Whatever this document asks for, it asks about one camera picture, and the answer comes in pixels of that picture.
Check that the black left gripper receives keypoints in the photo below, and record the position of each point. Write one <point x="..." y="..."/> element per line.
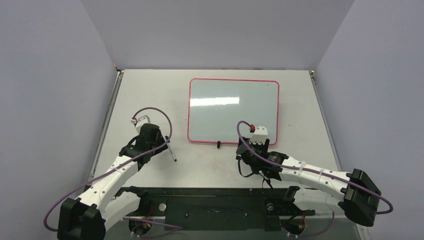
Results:
<point x="159" y="140"/>

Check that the black whiteboard marker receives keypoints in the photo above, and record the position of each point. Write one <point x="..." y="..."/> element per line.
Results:
<point x="172" y="152"/>

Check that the pink-framed whiteboard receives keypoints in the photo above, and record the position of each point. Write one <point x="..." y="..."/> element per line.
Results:
<point x="216" y="105"/>

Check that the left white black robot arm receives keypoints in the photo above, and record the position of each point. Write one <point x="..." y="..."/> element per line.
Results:
<point x="99" y="192"/>

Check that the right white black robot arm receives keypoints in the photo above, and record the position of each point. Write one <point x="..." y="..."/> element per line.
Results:
<point x="331" y="185"/>

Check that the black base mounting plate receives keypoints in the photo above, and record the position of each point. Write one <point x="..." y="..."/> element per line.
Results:
<point x="217" y="209"/>

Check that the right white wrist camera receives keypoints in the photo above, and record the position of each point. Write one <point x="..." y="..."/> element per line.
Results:
<point x="259" y="134"/>

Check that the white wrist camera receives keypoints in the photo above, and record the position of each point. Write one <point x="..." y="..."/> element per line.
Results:
<point x="259" y="134"/>
<point x="140" y="120"/>

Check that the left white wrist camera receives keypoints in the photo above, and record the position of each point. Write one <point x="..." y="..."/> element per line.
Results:
<point x="140" y="120"/>

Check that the aluminium table frame rail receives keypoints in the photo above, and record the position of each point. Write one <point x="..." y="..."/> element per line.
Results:
<point x="231" y="204"/>

